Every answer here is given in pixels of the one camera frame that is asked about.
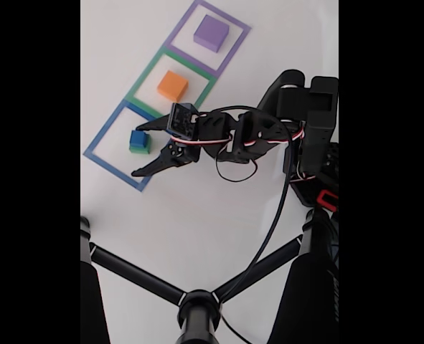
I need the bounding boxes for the small blue cube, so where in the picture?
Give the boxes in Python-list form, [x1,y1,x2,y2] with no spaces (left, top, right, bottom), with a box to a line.
[130,130,148,147]

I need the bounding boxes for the green block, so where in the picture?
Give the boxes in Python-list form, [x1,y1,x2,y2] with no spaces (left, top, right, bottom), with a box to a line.
[128,134,152,156]

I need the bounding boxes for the orange block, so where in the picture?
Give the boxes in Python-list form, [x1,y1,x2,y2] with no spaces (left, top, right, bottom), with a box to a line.
[157,70,189,104]

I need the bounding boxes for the green tape square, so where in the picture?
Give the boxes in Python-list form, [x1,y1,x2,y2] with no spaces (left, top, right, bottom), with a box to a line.
[124,45,218,121]

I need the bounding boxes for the blue tape square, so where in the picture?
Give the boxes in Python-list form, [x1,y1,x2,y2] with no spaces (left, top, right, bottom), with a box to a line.
[83,99,164,193]

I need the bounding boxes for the purple tape square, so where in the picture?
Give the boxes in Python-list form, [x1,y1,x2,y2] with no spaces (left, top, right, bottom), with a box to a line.
[164,0,252,79]

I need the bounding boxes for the purple block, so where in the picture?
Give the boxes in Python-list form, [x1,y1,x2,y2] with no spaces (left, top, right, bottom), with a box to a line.
[193,14,231,54]

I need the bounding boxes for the red clamp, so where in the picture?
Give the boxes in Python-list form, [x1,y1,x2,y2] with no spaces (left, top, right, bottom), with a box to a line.
[316,189,339,213]

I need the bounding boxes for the red white servo wire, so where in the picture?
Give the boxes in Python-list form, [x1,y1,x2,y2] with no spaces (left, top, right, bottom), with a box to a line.
[291,171,319,183]
[170,123,306,183]

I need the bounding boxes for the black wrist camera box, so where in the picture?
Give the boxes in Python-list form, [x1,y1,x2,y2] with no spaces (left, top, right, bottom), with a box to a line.
[166,102,199,140]

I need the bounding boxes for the black camera tripod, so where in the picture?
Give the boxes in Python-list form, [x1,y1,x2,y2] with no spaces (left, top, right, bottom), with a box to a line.
[80,209,339,344]

